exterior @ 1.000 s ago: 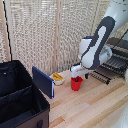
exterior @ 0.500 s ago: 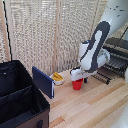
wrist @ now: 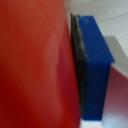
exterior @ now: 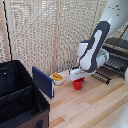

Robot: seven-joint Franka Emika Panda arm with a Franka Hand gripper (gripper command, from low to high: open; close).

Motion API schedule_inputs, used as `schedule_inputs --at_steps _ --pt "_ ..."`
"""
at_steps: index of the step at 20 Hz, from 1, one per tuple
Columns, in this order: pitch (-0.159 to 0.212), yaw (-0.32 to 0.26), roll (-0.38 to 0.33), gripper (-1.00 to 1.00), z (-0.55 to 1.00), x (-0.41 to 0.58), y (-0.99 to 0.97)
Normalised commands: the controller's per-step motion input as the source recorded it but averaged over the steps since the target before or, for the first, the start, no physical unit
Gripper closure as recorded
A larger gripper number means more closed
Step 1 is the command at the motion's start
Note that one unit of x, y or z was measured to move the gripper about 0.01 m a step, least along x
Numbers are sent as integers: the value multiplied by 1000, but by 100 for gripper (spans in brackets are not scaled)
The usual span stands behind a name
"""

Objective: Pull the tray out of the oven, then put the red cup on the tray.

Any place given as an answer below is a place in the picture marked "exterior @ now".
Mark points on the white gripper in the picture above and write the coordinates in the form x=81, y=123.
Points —
x=78, y=74

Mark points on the red plastic cup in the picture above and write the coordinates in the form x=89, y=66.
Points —
x=78, y=84

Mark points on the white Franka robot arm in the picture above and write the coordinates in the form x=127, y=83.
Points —
x=100, y=40

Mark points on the small white bowl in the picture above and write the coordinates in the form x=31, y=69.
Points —
x=59, y=81

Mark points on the yellow toy banana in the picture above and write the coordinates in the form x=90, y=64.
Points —
x=58, y=76

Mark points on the blue book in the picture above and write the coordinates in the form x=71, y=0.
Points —
x=42, y=81

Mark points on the beige woven folding screen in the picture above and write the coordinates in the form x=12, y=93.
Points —
x=31, y=33

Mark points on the black fabric storage box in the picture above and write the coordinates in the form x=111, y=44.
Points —
x=20, y=96

